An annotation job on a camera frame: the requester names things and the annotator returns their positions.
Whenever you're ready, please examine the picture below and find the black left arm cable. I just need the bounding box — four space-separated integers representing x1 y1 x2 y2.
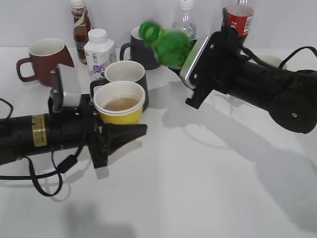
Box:
0 98 105 197

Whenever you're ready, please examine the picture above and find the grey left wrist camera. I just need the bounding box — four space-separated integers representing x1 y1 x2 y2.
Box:
50 64 82 113

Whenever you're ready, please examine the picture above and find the yellow paper cup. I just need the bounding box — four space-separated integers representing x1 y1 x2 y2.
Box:
93 81 146 125

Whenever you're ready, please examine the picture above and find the brown tea bottle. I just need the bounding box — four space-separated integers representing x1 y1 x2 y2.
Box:
70 0 92 64

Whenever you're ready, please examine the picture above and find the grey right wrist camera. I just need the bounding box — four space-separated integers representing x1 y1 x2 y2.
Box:
179 35 216 91

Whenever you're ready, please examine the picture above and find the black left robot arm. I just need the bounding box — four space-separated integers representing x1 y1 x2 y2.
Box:
0 94 148 169

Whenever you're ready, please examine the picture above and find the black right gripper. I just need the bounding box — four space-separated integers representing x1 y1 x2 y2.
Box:
168 31 239 109

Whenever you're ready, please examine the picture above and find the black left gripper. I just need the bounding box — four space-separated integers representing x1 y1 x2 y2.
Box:
48 94 148 169

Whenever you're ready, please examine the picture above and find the white ceramic mug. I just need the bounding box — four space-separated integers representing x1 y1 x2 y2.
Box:
258 54 283 68

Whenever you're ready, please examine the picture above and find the cola bottle red label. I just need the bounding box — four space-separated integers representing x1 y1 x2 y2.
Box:
221 0 256 45

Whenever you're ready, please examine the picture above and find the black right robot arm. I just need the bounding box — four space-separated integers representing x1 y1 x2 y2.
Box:
176 29 317 134

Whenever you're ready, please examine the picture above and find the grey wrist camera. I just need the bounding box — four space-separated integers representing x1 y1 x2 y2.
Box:
50 64 82 113
179 35 216 91

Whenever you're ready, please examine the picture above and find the black mug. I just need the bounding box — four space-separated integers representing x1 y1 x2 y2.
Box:
90 60 149 112
119 26 160 70

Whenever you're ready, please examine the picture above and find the green soda bottle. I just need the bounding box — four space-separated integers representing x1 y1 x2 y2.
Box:
139 20 194 69

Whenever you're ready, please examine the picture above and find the black mug front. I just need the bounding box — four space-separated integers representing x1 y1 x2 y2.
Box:
90 60 149 112

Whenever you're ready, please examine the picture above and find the clear water bottle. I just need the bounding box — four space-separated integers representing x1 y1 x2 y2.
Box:
171 0 197 41

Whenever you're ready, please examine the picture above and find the white milk carton bottle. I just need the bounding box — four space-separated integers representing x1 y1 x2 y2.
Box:
84 29 116 81

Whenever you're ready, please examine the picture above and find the black mug rear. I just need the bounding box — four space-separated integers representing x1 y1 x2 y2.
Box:
119 26 160 70

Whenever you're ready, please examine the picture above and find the maroon ceramic mug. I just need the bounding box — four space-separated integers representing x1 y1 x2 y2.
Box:
16 38 74 87

